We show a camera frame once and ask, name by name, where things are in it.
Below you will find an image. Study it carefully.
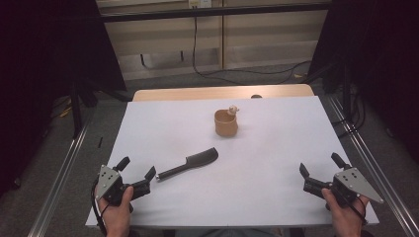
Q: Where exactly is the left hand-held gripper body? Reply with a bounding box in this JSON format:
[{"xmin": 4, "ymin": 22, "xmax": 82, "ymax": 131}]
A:
[{"xmin": 95, "ymin": 164, "xmax": 152, "ymax": 207}]

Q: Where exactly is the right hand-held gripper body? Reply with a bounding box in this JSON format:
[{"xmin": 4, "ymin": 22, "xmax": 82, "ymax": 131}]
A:
[{"xmin": 302, "ymin": 167, "xmax": 385, "ymax": 208}]

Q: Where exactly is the black comb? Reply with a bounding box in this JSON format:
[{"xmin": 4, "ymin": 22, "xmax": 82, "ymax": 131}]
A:
[{"xmin": 155, "ymin": 146, "xmax": 219, "ymax": 182}]

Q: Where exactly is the brown cup with small figurine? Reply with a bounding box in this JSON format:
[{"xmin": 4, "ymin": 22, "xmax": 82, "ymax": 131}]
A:
[{"xmin": 213, "ymin": 105, "xmax": 241, "ymax": 138}]

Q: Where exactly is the person's left hand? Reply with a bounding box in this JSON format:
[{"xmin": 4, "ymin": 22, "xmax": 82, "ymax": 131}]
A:
[{"xmin": 98, "ymin": 186, "xmax": 135, "ymax": 237}]

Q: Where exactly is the person's right hand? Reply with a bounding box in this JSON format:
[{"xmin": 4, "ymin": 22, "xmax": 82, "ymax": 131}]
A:
[{"xmin": 321, "ymin": 188, "xmax": 371, "ymax": 237}]

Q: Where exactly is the white table cover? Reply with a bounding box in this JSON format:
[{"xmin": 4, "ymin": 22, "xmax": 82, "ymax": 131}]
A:
[{"xmin": 85, "ymin": 95, "xmax": 380, "ymax": 229}]

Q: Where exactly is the black metal stand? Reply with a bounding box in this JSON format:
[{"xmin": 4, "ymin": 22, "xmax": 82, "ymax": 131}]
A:
[{"xmin": 69, "ymin": 78, "xmax": 100, "ymax": 139}]

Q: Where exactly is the wooden table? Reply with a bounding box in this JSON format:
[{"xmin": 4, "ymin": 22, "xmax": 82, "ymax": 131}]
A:
[{"xmin": 131, "ymin": 83, "xmax": 315, "ymax": 103}]

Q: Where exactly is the black curtain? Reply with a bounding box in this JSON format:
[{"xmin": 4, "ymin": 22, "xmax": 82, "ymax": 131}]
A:
[
  {"xmin": 308, "ymin": 0, "xmax": 419, "ymax": 163},
  {"xmin": 0, "ymin": 0, "xmax": 128, "ymax": 198}
]

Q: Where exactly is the black horizontal bar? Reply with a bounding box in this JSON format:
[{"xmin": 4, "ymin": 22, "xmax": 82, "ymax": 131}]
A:
[{"xmin": 98, "ymin": 2, "xmax": 332, "ymax": 24}]

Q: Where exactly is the aluminium rail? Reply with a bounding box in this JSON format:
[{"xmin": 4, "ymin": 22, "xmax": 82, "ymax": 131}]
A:
[
  {"xmin": 27, "ymin": 122, "xmax": 91, "ymax": 237},
  {"xmin": 328, "ymin": 96, "xmax": 419, "ymax": 237}
]

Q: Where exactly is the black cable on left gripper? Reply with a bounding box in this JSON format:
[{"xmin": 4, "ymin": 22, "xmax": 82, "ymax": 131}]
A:
[{"xmin": 91, "ymin": 179, "xmax": 109, "ymax": 237}]

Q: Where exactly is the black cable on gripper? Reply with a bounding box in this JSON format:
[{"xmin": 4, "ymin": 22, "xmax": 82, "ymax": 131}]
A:
[
  {"xmin": 91, "ymin": 179, "xmax": 109, "ymax": 237},
  {"xmin": 345, "ymin": 196, "xmax": 369, "ymax": 227}
]

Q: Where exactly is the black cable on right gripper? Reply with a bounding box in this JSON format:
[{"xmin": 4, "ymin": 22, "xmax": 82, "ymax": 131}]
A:
[{"xmin": 345, "ymin": 196, "xmax": 369, "ymax": 227}]

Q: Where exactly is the long black floor cable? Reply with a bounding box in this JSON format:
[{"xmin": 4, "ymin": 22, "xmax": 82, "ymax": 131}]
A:
[{"xmin": 192, "ymin": 14, "xmax": 312, "ymax": 86}]

